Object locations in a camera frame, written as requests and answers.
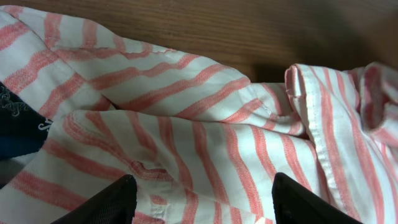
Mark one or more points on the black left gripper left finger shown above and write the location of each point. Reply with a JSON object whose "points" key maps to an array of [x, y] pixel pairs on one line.
{"points": [[116, 204]]}

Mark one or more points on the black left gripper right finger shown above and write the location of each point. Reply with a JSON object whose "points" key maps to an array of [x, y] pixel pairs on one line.
{"points": [[294, 204]]}

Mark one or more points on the orange white striped shirt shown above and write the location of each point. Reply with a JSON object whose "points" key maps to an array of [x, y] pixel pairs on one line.
{"points": [[202, 141]]}

